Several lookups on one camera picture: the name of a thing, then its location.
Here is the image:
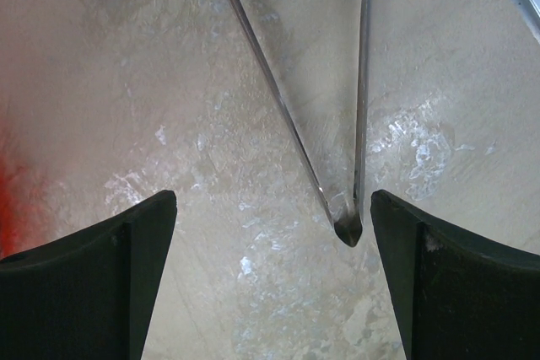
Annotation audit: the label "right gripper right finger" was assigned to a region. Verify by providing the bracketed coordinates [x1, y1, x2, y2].
[370, 190, 539, 359]

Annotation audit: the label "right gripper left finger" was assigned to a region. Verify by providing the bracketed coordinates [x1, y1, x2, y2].
[1, 191, 176, 359]

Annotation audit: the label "metal tongs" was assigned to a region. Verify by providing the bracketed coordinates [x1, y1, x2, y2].
[228, 0, 371, 247]

